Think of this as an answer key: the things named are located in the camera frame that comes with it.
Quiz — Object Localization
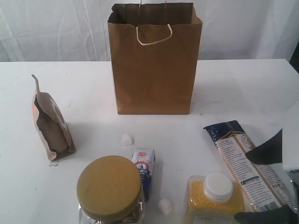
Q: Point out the yellow millet bottle white cap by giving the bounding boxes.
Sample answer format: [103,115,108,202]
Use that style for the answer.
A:
[183,172,246,224]

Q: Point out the clear jar with yellow lid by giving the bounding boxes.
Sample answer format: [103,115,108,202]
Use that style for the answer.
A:
[77,155,145,224]

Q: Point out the large brown paper bag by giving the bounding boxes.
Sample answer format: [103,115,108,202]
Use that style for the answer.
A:
[107,2,203,115]

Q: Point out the long noodle package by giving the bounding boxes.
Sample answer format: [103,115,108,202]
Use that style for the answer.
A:
[203,120,299,213]

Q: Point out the white marshmallow lower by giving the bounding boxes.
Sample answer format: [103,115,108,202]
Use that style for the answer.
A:
[158,198,173,216]

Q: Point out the white marshmallow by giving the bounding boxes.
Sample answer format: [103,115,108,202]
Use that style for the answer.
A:
[122,134,134,146]
[158,198,173,216]

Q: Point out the blue white milk carton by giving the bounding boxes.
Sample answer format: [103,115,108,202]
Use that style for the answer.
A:
[131,148,156,201]

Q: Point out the white marshmallow upper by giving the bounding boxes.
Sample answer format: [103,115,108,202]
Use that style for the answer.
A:
[122,134,134,146]

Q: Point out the torn paper scrap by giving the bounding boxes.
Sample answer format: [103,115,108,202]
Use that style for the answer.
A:
[49,160,60,167]

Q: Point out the open brown kraft pouch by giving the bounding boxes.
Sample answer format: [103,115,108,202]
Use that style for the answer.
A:
[32,75,76,161]

